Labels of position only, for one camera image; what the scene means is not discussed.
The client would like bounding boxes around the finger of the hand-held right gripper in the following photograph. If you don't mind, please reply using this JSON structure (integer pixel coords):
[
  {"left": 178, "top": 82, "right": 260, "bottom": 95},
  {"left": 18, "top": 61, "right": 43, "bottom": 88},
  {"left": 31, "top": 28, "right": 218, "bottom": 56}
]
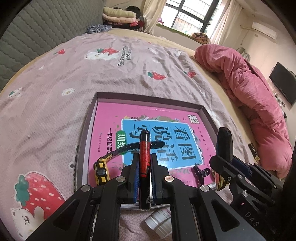
[
  {"left": 209, "top": 127, "right": 249, "bottom": 193},
  {"left": 232, "top": 156, "right": 278, "bottom": 189}
]

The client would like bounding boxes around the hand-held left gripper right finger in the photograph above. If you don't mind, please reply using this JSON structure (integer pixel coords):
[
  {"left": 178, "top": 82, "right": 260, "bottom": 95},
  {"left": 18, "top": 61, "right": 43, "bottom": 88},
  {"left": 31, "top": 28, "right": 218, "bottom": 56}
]
[{"left": 150, "top": 153, "right": 266, "bottom": 241}]

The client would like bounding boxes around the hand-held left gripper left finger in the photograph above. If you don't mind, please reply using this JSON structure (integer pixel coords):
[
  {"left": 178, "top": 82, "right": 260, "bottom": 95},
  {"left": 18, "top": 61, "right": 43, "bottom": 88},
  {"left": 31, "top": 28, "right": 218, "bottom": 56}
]
[{"left": 25, "top": 154, "right": 140, "bottom": 241}]

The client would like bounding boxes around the red and black marker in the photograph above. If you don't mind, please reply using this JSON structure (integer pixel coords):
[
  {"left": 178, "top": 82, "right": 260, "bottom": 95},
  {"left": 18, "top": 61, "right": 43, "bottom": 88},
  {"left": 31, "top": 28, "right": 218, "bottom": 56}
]
[{"left": 138, "top": 130, "right": 152, "bottom": 211}]

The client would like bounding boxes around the dark purple shallow box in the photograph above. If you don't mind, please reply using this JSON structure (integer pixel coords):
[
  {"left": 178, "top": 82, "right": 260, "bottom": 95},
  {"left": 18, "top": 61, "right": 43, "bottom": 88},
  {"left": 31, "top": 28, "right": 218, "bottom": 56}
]
[{"left": 74, "top": 92, "right": 220, "bottom": 209}]

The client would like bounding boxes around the black mattress label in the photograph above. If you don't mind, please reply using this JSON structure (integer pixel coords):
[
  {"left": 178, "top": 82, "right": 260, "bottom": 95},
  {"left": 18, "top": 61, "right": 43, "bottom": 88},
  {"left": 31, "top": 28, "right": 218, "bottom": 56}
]
[{"left": 248, "top": 141, "right": 260, "bottom": 163}]

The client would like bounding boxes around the white pill bottle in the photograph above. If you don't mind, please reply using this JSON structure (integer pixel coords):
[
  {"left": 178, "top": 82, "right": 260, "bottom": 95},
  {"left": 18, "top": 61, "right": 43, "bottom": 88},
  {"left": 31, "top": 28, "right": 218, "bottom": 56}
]
[{"left": 145, "top": 207, "right": 172, "bottom": 238}]

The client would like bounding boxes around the black and yellow watch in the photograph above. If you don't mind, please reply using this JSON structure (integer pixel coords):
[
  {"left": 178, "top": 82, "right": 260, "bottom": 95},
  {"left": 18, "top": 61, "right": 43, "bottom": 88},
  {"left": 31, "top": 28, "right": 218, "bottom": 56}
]
[{"left": 93, "top": 141, "right": 163, "bottom": 186}]

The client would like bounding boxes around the pink quilt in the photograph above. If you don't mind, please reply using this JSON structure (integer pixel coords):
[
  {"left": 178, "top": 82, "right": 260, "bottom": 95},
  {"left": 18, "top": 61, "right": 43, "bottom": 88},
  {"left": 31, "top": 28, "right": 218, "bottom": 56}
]
[{"left": 194, "top": 44, "right": 293, "bottom": 179}]

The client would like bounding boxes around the tan bed sheet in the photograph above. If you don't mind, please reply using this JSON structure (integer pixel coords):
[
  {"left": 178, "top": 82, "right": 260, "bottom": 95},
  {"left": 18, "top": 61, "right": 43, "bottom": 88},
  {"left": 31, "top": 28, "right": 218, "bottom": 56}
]
[{"left": 106, "top": 29, "right": 287, "bottom": 181}]

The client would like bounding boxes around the pink book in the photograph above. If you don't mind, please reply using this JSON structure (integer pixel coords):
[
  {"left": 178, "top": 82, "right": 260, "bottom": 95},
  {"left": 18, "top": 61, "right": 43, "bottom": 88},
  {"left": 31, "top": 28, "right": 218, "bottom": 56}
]
[{"left": 88, "top": 102, "right": 214, "bottom": 186}]

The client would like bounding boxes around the black television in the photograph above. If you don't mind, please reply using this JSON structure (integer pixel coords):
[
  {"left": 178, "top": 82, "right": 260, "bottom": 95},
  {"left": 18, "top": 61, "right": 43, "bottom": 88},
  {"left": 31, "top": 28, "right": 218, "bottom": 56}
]
[{"left": 269, "top": 61, "right": 296, "bottom": 106}]

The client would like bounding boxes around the white metal rack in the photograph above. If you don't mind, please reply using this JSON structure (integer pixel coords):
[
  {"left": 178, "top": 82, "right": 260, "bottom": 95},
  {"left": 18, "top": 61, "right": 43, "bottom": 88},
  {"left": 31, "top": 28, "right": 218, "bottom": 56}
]
[{"left": 237, "top": 47, "right": 251, "bottom": 61}]

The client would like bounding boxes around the brown patterned cloth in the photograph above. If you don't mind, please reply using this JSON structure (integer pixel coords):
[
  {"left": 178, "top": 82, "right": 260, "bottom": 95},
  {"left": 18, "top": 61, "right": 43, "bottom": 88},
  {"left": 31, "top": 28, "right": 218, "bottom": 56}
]
[{"left": 192, "top": 32, "right": 210, "bottom": 44}]

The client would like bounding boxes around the cream curtain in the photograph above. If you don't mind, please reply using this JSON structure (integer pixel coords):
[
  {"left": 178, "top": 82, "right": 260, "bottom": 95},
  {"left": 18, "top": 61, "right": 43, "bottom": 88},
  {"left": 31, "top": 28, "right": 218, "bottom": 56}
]
[
  {"left": 142, "top": 0, "right": 168, "bottom": 35},
  {"left": 209, "top": 0, "right": 243, "bottom": 50}
]

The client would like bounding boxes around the white air conditioner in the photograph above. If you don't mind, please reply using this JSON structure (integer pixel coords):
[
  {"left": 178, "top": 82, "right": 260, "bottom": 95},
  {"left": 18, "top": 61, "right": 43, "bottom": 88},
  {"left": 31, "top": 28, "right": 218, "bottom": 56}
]
[{"left": 252, "top": 22, "right": 277, "bottom": 40}]

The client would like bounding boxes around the printed pink blanket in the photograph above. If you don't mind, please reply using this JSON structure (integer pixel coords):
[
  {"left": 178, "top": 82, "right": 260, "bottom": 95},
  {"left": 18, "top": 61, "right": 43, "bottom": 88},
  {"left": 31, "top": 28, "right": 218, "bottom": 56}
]
[{"left": 0, "top": 32, "right": 232, "bottom": 241}]

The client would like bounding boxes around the barred window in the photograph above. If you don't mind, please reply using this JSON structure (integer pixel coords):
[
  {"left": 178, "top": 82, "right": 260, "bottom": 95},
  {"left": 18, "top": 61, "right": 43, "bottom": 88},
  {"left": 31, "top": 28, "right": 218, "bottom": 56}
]
[{"left": 159, "top": 0, "right": 222, "bottom": 35}]

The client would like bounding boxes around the dark patterned cloth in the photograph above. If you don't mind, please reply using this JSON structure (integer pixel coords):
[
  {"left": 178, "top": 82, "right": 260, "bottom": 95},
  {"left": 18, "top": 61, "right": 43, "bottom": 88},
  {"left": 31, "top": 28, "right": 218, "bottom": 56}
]
[{"left": 87, "top": 24, "right": 112, "bottom": 34}]

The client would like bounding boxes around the stack of folded clothes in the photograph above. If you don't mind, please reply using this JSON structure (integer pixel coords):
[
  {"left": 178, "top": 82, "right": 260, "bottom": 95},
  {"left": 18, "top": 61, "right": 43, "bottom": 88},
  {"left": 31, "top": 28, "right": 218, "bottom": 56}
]
[{"left": 102, "top": 6, "right": 145, "bottom": 33}]

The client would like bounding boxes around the grey quilted headboard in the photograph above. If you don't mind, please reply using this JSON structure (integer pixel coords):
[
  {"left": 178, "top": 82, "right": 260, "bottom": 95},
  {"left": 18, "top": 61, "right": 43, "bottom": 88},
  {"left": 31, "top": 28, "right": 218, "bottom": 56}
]
[{"left": 0, "top": 0, "right": 111, "bottom": 93}]

